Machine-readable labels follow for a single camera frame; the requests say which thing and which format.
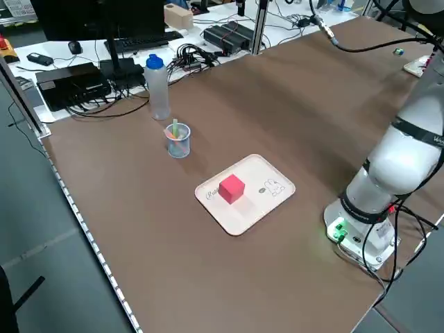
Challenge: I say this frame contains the black base cable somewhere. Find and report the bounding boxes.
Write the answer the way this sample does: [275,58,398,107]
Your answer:
[359,199,440,291]

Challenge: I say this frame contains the silver aluminium post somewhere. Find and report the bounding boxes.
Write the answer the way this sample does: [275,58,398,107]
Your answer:
[252,0,270,56]

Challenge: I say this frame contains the cream tray with bear print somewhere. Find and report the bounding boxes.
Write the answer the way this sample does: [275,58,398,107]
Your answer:
[402,55,433,78]

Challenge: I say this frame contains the cream tray with rabbit print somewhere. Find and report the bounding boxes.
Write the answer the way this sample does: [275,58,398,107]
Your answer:
[194,153,297,238]

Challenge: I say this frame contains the light wooden block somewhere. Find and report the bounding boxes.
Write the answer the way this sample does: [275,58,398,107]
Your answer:
[163,3,195,32]

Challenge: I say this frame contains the black computer monitor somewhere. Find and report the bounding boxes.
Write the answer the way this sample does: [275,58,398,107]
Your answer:
[30,0,166,76]

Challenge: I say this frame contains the black finned power unit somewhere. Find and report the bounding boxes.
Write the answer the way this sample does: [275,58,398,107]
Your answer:
[203,21,258,56]

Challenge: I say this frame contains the red foam block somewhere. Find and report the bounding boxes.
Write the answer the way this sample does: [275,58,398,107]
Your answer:
[218,173,246,205]

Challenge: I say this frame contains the black keyboard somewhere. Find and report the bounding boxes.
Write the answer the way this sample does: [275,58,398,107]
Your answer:
[110,31,185,55]

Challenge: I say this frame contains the black table cable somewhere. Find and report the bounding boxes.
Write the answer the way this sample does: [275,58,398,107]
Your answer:
[65,88,151,119]

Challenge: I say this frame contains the black flat electronics box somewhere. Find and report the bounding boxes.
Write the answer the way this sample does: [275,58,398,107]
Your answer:
[35,62,112,112]

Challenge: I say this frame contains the small black handheld device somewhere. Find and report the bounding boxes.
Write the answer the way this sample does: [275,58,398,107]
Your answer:
[26,52,55,67]

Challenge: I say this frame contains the clear bottle with blue cap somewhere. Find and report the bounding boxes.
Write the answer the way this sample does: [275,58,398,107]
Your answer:
[143,53,172,121]

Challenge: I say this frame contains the clear plastic measuring cup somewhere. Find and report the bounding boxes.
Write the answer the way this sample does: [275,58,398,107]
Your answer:
[163,123,192,160]

